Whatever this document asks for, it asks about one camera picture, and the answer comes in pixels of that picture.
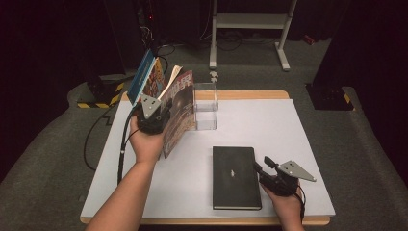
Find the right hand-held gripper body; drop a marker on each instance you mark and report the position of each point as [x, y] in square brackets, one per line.
[280, 184]

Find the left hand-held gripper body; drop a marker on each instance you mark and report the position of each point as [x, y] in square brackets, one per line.
[150, 118]

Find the purple magazine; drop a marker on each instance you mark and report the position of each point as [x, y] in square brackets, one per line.
[181, 109]

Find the black notebook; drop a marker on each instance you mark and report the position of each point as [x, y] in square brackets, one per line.
[235, 179]

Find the light blue picture book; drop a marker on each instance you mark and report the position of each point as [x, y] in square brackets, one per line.
[157, 80]

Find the dark blue picture book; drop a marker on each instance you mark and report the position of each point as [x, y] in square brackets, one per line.
[141, 77]

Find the clear acrylic book rack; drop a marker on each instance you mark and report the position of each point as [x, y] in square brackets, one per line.
[206, 106]

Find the person's right hand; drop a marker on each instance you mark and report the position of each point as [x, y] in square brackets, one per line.
[287, 208]

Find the person's left hand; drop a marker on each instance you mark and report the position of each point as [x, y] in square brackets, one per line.
[146, 147]

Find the white table mat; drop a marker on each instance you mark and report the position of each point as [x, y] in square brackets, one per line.
[288, 134]

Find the black base with yellow stripes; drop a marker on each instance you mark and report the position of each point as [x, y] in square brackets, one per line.
[327, 97]
[102, 93]

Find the small white floor object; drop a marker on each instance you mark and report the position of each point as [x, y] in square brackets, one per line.
[214, 76]

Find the dark equipment cabinet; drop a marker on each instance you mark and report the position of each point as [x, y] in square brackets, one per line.
[128, 32]

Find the white metal stand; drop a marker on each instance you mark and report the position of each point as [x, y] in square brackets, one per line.
[250, 20]

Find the small red object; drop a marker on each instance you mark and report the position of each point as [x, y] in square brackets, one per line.
[308, 39]

